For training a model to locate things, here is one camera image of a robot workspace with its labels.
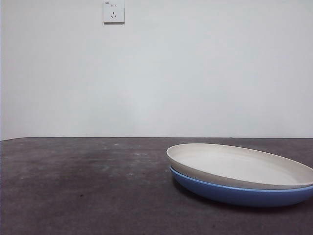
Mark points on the white round plate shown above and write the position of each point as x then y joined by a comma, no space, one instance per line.
232,164

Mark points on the blue round plate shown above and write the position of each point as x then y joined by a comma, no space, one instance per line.
220,193

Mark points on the white wall power socket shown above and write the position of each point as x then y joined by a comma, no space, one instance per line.
113,12

